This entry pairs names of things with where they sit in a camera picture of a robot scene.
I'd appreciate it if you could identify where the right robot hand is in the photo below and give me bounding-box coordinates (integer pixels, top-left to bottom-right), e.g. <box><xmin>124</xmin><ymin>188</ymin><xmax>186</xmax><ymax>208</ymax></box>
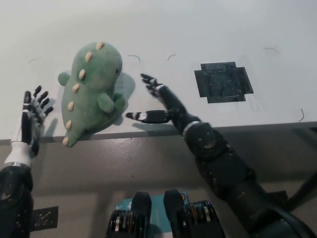
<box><xmin>125</xmin><ymin>73</ymin><xmax>202</xmax><ymax>137</ymax></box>

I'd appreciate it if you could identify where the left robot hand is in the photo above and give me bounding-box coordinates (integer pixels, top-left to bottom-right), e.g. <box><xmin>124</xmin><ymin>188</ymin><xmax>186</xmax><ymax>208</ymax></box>
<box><xmin>4</xmin><ymin>85</ymin><xmax>54</xmax><ymax>167</ymax></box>

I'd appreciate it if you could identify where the green plush dinosaur toy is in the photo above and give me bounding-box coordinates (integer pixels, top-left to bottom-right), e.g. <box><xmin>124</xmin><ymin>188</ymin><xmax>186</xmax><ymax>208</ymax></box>
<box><xmin>57</xmin><ymin>41</ymin><xmax>128</xmax><ymax>149</ymax></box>

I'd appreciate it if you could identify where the robot torso black and teal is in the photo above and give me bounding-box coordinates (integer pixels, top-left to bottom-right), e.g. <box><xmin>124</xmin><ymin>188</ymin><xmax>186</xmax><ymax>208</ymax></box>
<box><xmin>105</xmin><ymin>189</ymin><xmax>226</xmax><ymax>238</ymax></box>

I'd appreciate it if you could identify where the black table leg bar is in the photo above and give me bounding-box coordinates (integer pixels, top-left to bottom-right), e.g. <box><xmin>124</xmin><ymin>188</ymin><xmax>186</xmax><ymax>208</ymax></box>
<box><xmin>286</xmin><ymin>173</ymin><xmax>317</xmax><ymax>212</ymax></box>

